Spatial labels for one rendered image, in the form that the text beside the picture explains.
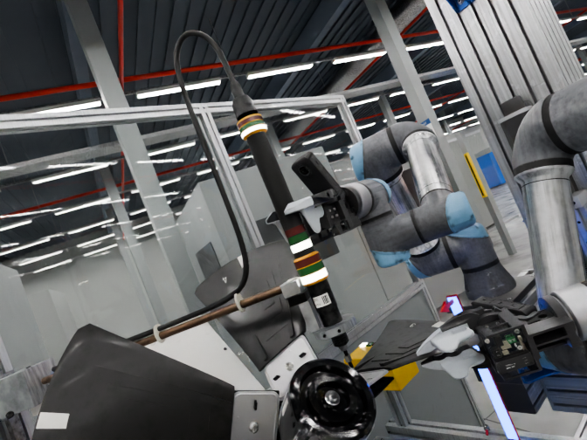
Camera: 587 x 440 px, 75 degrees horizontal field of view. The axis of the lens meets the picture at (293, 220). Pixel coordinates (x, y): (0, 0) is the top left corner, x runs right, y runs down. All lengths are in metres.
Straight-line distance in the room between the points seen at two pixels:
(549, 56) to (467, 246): 0.58
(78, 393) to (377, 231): 0.58
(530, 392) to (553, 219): 0.68
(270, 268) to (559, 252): 0.50
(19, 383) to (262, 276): 0.49
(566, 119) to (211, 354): 0.80
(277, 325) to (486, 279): 0.83
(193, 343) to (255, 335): 0.26
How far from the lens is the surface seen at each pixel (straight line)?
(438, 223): 0.80
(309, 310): 0.62
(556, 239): 0.80
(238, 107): 0.64
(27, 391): 0.92
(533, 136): 0.82
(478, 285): 1.35
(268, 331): 0.68
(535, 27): 1.38
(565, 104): 0.79
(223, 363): 0.90
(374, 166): 1.14
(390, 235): 0.82
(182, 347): 0.92
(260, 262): 0.76
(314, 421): 0.54
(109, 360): 0.58
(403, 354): 0.69
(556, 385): 1.42
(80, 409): 0.58
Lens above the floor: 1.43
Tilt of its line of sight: 3 degrees up
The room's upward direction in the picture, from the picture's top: 23 degrees counter-clockwise
